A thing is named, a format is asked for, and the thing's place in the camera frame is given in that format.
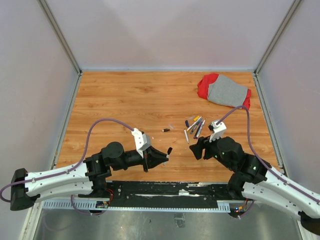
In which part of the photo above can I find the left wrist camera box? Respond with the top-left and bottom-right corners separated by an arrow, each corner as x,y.
131,128 -> 152,158

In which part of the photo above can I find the black mounting base rail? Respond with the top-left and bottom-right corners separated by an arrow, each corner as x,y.
77,181 -> 245,209

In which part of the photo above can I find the white blue marker pen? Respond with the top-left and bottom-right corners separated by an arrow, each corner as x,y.
195,119 -> 206,139

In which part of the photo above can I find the purple marker pen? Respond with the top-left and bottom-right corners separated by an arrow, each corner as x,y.
193,119 -> 205,139

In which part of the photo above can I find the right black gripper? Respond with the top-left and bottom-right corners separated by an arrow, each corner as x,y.
189,130 -> 235,171

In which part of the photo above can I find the white whiteboard marker pen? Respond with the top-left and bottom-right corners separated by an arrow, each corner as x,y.
183,129 -> 190,144

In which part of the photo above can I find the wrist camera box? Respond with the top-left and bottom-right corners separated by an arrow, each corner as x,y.
208,120 -> 227,143
131,128 -> 152,158

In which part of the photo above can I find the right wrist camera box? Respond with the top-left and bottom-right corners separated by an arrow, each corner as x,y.
208,120 -> 227,143

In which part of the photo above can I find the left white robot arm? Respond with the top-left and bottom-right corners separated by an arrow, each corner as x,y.
10,141 -> 172,211

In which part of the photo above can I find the white marker yellow end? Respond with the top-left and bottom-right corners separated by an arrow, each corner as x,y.
187,116 -> 202,132

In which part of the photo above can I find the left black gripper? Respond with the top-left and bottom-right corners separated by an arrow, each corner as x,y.
111,146 -> 170,173

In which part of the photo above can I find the white marker black cap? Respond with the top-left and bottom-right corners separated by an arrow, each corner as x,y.
163,147 -> 173,165

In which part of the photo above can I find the red and grey cloth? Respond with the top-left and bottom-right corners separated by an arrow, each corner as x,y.
197,73 -> 252,109

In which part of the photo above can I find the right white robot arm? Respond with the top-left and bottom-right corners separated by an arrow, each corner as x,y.
189,137 -> 320,235

